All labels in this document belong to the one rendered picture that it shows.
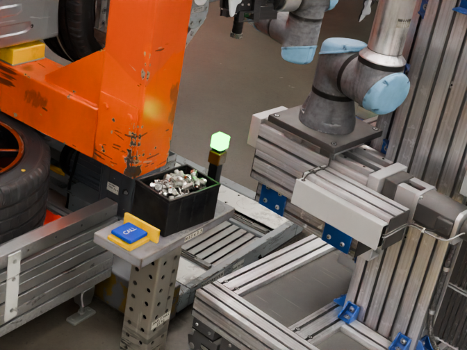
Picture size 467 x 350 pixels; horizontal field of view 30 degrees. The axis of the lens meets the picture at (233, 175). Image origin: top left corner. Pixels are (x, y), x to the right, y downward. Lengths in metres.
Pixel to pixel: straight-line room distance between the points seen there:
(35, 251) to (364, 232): 0.90
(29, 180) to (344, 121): 0.88
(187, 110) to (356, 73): 2.27
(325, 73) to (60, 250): 0.90
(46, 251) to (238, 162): 1.60
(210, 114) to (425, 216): 2.30
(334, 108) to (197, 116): 2.09
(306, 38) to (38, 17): 1.08
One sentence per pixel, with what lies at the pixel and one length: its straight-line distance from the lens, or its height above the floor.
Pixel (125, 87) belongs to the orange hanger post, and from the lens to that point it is 2.42.
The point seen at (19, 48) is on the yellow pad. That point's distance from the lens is 2.76.
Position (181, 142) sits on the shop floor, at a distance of 3.99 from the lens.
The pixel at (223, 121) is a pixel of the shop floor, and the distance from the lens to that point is 4.28.
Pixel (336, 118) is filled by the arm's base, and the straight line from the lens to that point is 2.26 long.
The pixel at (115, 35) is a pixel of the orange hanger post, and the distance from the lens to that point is 2.41.
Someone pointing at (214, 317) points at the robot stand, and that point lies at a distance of 2.57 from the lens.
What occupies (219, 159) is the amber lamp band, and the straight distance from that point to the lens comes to 2.52.
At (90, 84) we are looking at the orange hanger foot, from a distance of 2.54.
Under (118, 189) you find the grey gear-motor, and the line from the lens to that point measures 2.82.
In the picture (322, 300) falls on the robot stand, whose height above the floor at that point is 0.21.
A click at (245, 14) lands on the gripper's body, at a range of 1.83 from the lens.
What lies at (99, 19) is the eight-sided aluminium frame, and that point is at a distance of 2.89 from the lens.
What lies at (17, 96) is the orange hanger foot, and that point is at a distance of 2.75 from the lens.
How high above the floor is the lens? 1.69
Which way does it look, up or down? 27 degrees down
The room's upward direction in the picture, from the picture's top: 11 degrees clockwise
